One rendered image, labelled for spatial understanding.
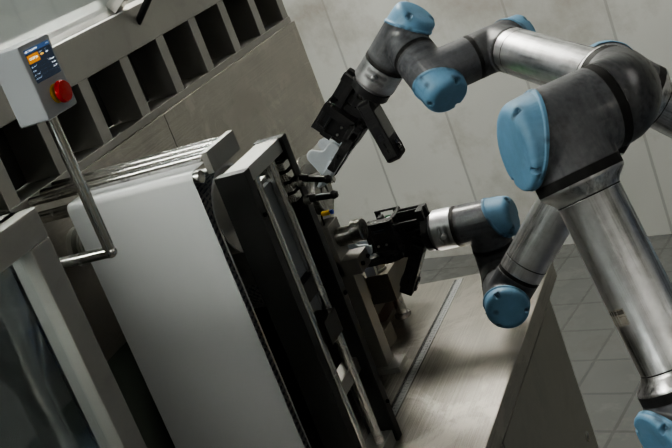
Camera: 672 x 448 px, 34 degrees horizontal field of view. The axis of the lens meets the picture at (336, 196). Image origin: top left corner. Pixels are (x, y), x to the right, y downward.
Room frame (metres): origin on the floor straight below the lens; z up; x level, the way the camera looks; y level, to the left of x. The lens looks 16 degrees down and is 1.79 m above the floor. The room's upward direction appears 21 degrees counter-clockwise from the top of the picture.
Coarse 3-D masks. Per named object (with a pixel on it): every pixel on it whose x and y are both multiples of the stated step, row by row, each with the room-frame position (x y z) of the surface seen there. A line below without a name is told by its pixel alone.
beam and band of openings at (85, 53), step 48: (192, 0) 2.49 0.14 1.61; (240, 0) 2.73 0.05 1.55; (96, 48) 2.12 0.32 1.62; (144, 48) 2.32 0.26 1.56; (192, 48) 2.45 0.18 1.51; (240, 48) 2.61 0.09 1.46; (0, 96) 1.84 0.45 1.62; (96, 96) 2.19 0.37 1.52; (144, 96) 2.20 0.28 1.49; (0, 144) 1.91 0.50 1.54; (48, 144) 1.90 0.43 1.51; (96, 144) 2.04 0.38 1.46; (0, 192) 1.76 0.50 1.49
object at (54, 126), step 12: (60, 132) 1.46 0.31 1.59; (60, 144) 1.46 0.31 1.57; (72, 156) 1.46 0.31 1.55; (72, 168) 1.46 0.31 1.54; (72, 180) 1.46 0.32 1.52; (84, 180) 1.46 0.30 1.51; (84, 192) 1.46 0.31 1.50; (84, 204) 1.46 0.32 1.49; (96, 216) 1.46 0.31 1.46; (96, 228) 1.46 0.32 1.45; (108, 240) 1.46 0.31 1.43
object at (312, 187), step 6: (312, 174) 1.94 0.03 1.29; (318, 174) 1.93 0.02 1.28; (306, 186) 1.91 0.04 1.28; (312, 186) 1.91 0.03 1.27; (324, 186) 1.95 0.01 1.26; (330, 186) 1.96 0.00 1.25; (312, 192) 1.90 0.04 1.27; (318, 192) 1.91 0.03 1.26; (324, 192) 1.93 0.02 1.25; (318, 204) 1.90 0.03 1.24; (324, 204) 1.91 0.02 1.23; (330, 204) 1.93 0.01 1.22; (318, 210) 1.91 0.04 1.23; (324, 210) 1.91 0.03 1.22
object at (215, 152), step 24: (192, 144) 1.74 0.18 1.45; (216, 144) 1.67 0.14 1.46; (120, 168) 1.76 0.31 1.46; (144, 168) 1.70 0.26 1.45; (168, 168) 1.67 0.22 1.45; (192, 168) 1.65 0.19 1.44; (216, 168) 1.64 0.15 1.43; (48, 192) 1.82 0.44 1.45; (72, 192) 1.76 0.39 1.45; (96, 192) 1.74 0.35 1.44
